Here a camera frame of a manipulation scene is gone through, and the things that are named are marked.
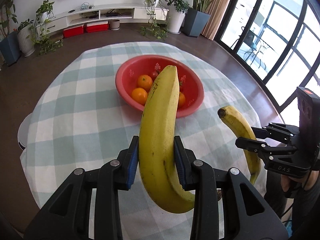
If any smaller yellow banana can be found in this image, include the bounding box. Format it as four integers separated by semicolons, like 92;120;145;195
217;105;261;185

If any orange with stem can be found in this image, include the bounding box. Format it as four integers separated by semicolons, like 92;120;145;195
178;92;185;107

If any large yellow banana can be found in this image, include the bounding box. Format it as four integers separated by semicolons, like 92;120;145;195
138;64;196;214

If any red tomato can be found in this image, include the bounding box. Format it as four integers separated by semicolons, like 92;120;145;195
149;70;159;81

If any large front orange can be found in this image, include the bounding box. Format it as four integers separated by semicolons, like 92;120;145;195
131;87;148;106

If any person's right forearm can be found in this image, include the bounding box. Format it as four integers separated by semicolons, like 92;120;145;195
265;169;320;240

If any person's right hand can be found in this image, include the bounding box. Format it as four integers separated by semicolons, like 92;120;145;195
280;171;319;198

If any balcony chair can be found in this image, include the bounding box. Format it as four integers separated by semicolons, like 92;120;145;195
237;24;276;72

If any green white checkered tablecloth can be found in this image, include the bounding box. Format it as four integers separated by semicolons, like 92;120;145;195
21;42;266;239

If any red plastic colander bowl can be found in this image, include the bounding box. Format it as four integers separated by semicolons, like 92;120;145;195
115;55;204;118

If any large leaf plant blue pot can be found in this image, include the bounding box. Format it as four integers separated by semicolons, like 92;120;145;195
183;0;214;37

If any beige curtain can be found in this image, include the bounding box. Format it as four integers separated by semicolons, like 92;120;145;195
201;0;230;40

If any trailing plant right of console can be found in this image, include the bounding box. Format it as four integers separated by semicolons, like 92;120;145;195
140;0;168;40

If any bushy plant white pot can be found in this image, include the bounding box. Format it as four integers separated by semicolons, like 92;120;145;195
165;0;189;34

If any trailing pothos plant on console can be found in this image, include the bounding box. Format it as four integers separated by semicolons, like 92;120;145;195
27;0;63;56

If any tall plant blue pot left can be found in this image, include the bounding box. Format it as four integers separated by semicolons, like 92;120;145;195
0;0;21;67

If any plant in white ribbed pot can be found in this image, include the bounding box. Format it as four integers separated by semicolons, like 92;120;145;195
17;19;35;57

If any left red storage box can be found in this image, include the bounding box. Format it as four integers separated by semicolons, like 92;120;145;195
63;24;85;38

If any red storage box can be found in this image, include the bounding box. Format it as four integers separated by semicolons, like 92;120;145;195
86;21;109;33
63;24;85;38

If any white tv console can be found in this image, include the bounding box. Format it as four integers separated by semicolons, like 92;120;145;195
37;3;169;34

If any right red storage box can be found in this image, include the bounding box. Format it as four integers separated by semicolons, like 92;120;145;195
86;21;109;33

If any small grey pot on floor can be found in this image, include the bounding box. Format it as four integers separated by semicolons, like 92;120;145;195
110;19;120;30

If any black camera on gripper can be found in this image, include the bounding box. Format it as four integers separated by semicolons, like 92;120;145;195
296;87;319;166

